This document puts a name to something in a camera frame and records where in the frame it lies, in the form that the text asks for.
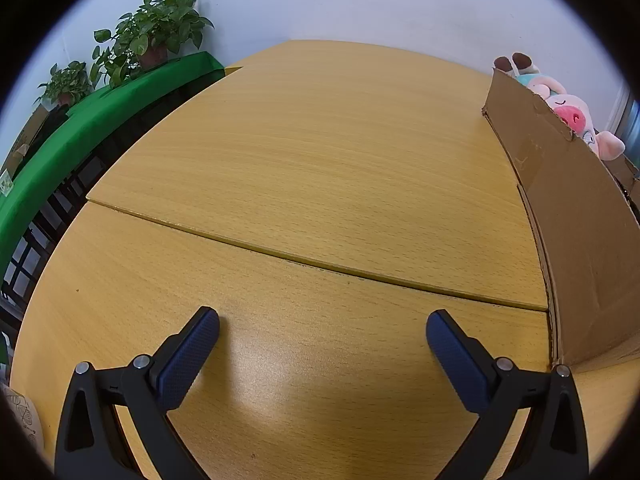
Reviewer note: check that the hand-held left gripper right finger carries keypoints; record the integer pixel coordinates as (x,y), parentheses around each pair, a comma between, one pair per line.
(457,365)

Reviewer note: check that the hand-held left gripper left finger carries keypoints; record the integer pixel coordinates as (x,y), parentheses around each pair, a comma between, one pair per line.
(187,360)

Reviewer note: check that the brown cardboard box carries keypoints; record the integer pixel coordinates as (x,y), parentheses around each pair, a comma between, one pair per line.
(575,220)

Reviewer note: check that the wooden desktop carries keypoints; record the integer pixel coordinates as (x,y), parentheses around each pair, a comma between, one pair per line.
(300,160)

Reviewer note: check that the printed paper bag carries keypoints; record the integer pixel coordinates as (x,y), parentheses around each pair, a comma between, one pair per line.
(22,415)

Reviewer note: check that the small cardboard box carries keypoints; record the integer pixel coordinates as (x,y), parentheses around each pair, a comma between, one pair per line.
(25,135)

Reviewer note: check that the pale pink pig plush toy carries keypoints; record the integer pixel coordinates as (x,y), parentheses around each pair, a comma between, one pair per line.
(570,110)

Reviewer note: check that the teal plush toy brown horns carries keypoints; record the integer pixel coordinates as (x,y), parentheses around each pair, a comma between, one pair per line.
(530,80)

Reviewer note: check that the small potted green plant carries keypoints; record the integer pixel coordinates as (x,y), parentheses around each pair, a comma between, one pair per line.
(67,80)

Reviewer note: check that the large potted green plant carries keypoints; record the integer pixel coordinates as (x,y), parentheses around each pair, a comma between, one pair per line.
(150,25)

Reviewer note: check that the metal door frame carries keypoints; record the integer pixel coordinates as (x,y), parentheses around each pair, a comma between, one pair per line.
(631,120)

